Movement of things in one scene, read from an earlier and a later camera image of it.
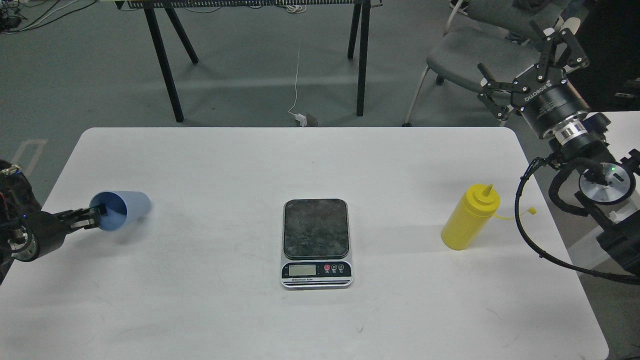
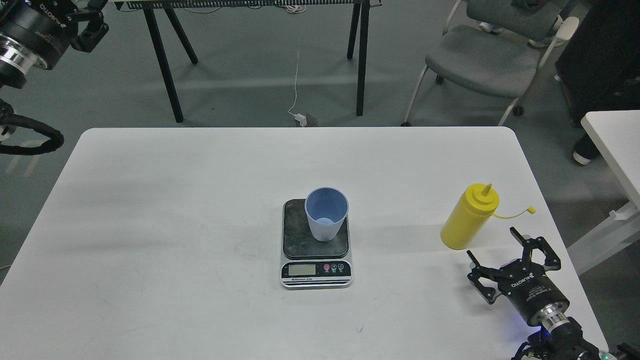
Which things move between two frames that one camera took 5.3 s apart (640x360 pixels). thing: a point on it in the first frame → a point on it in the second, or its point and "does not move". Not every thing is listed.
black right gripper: (549, 102) → (527, 284)
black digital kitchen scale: (316, 245) does not move
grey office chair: (491, 39) does not move
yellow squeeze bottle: (477, 205) does not move
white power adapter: (302, 119) does not move
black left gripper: (39, 232) → (37, 33)
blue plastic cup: (123, 208) → (327, 208)
